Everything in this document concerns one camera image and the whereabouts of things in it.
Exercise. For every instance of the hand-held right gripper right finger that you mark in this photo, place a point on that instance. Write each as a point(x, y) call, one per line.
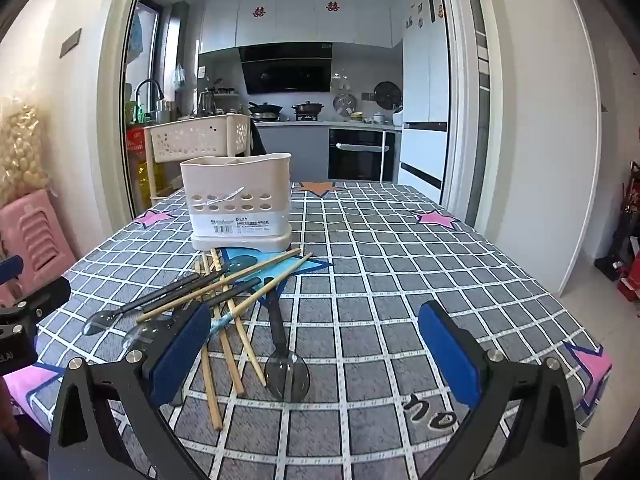
point(450, 355)

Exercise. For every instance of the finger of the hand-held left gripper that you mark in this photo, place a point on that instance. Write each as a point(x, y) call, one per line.
point(10, 270)
point(45, 295)

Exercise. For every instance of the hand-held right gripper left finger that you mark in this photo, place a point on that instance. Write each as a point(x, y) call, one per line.
point(182, 355)

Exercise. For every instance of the plain wooden chopstick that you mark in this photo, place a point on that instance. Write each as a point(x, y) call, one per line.
point(225, 284)
point(252, 355)
point(212, 395)

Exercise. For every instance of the flower patterned wooden chopstick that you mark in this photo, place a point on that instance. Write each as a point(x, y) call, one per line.
point(232, 355)

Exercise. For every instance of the blue patterned wooden chopstick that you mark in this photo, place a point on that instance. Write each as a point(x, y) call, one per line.
point(240, 307)

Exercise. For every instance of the black chopstick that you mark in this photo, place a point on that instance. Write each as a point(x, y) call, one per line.
point(286, 375)

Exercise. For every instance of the chopsticks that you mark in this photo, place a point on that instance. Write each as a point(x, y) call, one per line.
point(280, 270)

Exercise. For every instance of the beige perforated utensil holder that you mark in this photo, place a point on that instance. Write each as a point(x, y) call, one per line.
point(235, 185)

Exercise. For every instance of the pink plastic stool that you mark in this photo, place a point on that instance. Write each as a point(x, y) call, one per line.
point(35, 240)

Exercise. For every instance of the grey checked star tablecloth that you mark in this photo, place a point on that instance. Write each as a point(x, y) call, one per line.
point(375, 285)

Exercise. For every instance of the clear bag of pale nuts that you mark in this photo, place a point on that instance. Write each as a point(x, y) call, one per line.
point(20, 155)

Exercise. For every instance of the yellow cooking oil bottle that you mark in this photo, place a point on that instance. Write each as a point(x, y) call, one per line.
point(142, 180)

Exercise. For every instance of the red and black clutter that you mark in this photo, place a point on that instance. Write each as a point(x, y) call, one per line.
point(625, 260)

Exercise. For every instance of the black built-in oven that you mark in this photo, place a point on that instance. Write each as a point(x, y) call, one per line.
point(360, 160)

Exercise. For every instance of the beige perforated basket rack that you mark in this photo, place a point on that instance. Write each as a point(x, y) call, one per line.
point(200, 135)

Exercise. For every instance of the curved kitchen faucet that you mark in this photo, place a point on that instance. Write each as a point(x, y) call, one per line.
point(147, 82)

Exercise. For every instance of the grey base cabinets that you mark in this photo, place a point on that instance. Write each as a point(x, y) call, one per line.
point(295, 150)

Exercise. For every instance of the white rice cooker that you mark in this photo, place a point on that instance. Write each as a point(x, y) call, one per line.
point(398, 116)

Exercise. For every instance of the hanging plastic bag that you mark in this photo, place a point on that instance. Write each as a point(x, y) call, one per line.
point(179, 76)

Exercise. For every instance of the black wok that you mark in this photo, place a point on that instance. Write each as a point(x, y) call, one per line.
point(265, 108)

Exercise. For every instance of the white refrigerator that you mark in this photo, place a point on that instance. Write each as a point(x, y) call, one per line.
point(422, 85)

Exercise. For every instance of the round metal steamer rack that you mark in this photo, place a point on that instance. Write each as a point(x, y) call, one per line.
point(345, 104)

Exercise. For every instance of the dark cooking pot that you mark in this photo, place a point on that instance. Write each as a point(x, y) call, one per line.
point(307, 109)

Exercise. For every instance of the black range hood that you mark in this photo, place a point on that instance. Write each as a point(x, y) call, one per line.
point(287, 70)

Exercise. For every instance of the red paper cutout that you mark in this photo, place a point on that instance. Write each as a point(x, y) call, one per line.
point(332, 6)
point(258, 11)

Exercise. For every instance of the grey wall switch panel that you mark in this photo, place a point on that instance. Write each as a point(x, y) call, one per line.
point(70, 43)

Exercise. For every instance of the black round wall pan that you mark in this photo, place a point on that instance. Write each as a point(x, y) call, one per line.
point(388, 94)

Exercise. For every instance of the white wall cabinets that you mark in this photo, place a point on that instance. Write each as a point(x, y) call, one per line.
point(300, 25)

